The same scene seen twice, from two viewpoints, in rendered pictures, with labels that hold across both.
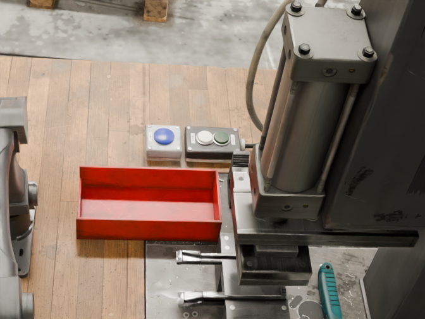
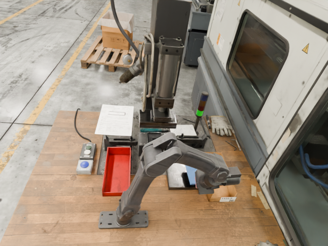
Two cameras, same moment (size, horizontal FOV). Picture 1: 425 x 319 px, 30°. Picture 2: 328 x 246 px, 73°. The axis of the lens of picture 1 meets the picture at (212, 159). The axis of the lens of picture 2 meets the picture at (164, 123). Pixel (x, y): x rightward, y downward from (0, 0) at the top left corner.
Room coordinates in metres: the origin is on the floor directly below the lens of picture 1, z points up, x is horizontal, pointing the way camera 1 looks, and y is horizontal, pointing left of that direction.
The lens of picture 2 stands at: (0.67, 0.77, 1.82)
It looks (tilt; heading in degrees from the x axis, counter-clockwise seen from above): 39 degrees down; 270
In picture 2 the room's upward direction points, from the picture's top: 9 degrees clockwise
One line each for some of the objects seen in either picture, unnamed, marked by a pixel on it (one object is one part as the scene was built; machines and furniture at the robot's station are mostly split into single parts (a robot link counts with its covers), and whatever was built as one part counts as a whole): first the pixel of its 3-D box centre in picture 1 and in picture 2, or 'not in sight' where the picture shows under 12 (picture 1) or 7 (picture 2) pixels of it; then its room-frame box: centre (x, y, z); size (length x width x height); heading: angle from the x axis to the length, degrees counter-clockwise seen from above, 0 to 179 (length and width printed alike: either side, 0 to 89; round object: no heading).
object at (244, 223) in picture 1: (330, 185); (158, 93); (0.72, -0.17, 1.22); 0.26 x 0.18 x 0.30; 101
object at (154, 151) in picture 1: (162, 147); (85, 168); (1.02, 0.10, 0.90); 0.07 x 0.07 x 0.06; 11
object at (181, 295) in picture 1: (201, 299); not in sight; (0.65, -0.02, 0.98); 0.07 x 0.02 x 0.01; 101
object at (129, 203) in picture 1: (148, 203); (117, 170); (0.86, 0.10, 0.93); 0.25 x 0.12 x 0.06; 101
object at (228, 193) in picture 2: not in sight; (215, 175); (0.37, 0.04, 0.93); 0.25 x 0.13 x 0.08; 101
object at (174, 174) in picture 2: not in sight; (183, 174); (0.53, 0.05, 0.91); 0.17 x 0.16 x 0.02; 11
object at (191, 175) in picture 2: not in sight; (194, 172); (0.49, 0.07, 0.98); 0.15 x 0.07 x 0.03; 104
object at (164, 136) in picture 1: (164, 138); (84, 165); (1.02, 0.10, 0.93); 0.04 x 0.04 x 0.02
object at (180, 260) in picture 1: (198, 257); not in sight; (0.73, -0.01, 0.98); 0.07 x 0.02 x 0.01; 101
